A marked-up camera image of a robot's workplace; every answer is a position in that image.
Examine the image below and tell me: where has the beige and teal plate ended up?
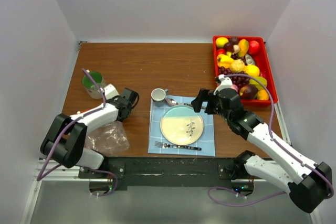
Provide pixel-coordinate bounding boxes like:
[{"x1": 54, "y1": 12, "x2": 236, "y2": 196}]
[{"x1": 160, "y1": 105, "x2": 204, "y2": 145}]

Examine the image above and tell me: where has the purple grape bunch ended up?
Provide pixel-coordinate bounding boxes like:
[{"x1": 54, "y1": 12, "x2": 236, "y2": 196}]
[{"x1": 218, "y1": 67, "x2": 250, "y2": 87}]

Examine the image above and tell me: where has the metal spoon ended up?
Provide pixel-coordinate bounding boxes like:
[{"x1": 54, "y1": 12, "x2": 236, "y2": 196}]
[{"x1": 165, "y1": 98, "x2": 192, "y2": 107}]

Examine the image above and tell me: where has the grey mug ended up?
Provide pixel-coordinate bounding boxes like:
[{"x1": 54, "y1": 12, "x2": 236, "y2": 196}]
[{"x1": 151, "y1": 88, "x2": 169, "y2": 107}]

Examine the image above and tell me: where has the purple onion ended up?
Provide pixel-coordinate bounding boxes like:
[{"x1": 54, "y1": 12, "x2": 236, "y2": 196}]
[{"x1": 231, "y1": 84, "x2": 239, "y2": 93}]

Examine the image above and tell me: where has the metal fork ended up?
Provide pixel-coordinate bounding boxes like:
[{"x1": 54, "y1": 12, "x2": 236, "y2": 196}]
[{"x1": 154, "y1": 141, "x2": 202, "y2": 151}]

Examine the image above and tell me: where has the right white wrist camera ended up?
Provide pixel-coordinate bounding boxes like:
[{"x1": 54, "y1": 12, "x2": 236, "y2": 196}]
[{"x1": 215, "y1": 74, "x2": 233, "y2": 93}]

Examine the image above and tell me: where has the yellow star fruit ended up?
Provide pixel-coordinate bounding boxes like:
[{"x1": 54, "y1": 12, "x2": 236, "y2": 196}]
[{"x1": 249, "y1": 77, "x2": 268, "y2": 90}]

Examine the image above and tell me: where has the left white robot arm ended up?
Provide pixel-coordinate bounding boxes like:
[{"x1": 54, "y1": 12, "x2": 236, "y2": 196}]
[{"x1": 40, "y1": 88, "x2": 139, "y2": 178}]

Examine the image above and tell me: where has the red plastic fruit tray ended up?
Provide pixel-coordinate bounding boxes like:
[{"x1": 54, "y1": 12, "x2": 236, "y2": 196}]
[{"x1": 213, "y1": 36, "x2": 278, "y2": 106}]

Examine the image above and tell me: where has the orange yellow mango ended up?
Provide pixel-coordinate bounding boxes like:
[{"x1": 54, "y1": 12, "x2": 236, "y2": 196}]
[{"x1": 238, "y1": 39, "x2": 249, "y2": 57}]

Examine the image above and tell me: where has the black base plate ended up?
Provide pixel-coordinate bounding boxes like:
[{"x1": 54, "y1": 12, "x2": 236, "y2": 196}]
[{"x1": 78, "y1": 157, "x2": 263, "y2": 191}]

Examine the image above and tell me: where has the clear zip top bag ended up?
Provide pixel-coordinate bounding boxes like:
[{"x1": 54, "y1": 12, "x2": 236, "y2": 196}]
[{"x1": 85, "y1": 121, "x2": 130, "y2": 157}]

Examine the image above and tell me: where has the yellow peach top left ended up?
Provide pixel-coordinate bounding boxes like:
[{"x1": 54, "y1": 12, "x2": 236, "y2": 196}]
[{"x1": 215, "y1": 37, "x2": 229, "y2": 49}]

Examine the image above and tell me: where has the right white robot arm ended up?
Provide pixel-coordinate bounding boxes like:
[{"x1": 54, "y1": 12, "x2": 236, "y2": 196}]
[{"x1": 191, "y1": 88, "x2": 334, "y2": 213}]

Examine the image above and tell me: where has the yellow bell pepper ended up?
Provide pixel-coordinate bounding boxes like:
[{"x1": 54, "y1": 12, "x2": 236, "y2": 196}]
[{"x1": 217, "y1": 54, "x2": 234, "y2": 68}]

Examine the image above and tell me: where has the red apple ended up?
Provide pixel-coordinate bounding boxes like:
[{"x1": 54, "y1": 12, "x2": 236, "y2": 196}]
[{"x1": 248, "y1": 40, "x2": 260, "y2": 56}]

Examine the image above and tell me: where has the green glass cup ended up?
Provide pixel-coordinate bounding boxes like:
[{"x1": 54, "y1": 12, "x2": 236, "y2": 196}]
[{"x1": 82, "y1": 69, "x2": 106, "y2": 99}]

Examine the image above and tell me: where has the aluminium frame rail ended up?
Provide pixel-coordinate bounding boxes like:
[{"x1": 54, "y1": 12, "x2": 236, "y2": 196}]
[{"x1": 33, "y1": 158, "x2": 87, "y2": 182}]

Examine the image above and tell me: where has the dark red mango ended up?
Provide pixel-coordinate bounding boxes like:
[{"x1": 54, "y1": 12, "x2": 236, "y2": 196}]
[{"x1": 239, "y1": 84, "x2": 258, "y2": 100}]

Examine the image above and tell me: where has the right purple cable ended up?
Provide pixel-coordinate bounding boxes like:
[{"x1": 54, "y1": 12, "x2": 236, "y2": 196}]
[{"x1": 208, "y1": 73, "x2": 334, "y2": 206}]

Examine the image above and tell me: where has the yellow lemon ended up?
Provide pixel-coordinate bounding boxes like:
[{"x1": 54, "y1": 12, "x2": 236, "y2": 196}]
[{"x1": 244, "y1": 65, "x2": 260, "y2": 77}]

